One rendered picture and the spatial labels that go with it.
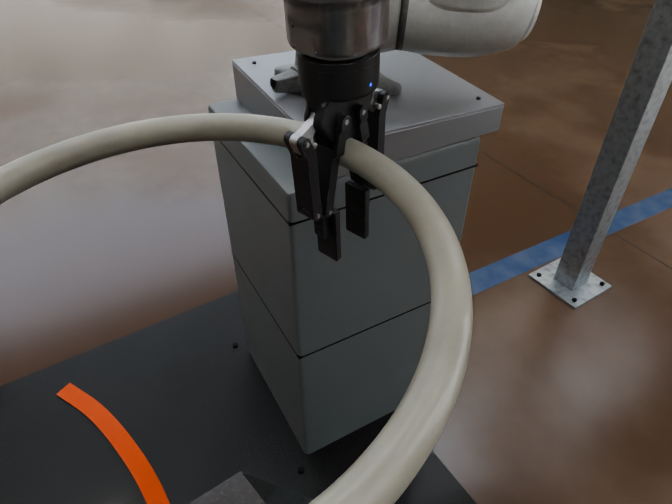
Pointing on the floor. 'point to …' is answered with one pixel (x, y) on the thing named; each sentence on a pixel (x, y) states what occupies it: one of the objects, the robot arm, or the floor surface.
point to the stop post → (614, 164)
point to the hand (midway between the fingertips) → (343, 222)
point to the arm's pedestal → (332, 286)
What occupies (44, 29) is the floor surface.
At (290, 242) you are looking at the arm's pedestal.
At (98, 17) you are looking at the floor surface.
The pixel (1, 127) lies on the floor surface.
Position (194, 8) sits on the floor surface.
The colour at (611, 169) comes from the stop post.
